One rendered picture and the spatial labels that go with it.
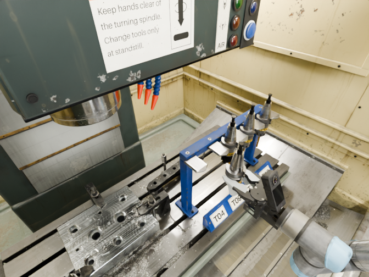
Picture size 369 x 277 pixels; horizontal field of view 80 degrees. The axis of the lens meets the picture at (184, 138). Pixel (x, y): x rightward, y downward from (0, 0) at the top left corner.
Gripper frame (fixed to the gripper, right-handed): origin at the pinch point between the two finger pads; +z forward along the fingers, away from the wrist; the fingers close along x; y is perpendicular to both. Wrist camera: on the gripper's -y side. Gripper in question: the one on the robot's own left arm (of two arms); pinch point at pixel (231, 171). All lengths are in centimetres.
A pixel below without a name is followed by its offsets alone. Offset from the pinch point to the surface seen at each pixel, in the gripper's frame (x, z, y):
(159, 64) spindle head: -24.2, 2.2, -41.2
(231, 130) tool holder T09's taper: 8.1, 8.1, -8.1
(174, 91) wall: 61, 104, 35
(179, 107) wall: 65, 104, 52
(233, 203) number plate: 7.4, 0.5, 25.8
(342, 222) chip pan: 58, -36, 53
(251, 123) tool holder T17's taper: 19.2, 7.6, -5.9
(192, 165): -8.9, 9.4, -1.6
